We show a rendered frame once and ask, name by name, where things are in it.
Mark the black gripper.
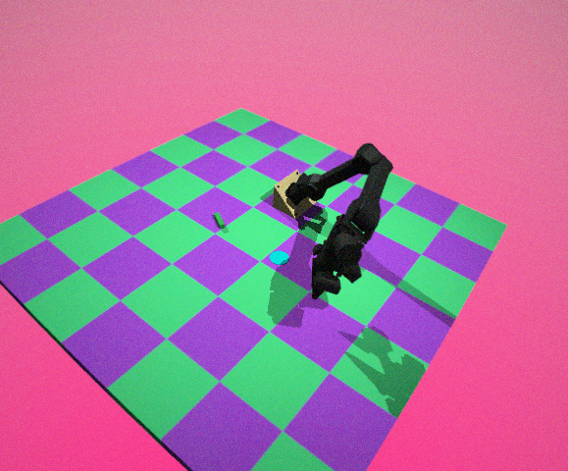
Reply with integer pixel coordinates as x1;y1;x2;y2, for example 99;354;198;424
312;240;341;300

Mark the green rectangular post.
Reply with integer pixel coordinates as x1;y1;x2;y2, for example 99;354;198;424
214;212;225;229

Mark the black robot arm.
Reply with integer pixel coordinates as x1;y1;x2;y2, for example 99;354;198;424
285;142;393;284

